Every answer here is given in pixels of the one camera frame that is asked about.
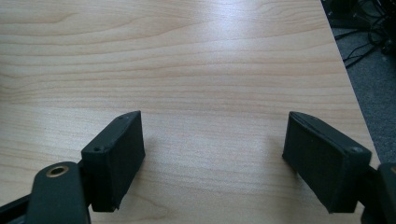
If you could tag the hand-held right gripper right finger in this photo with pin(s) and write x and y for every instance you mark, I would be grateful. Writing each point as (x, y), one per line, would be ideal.
(323, 161)

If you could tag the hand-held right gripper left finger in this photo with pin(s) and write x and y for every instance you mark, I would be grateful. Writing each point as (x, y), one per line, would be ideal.
(113, 161)

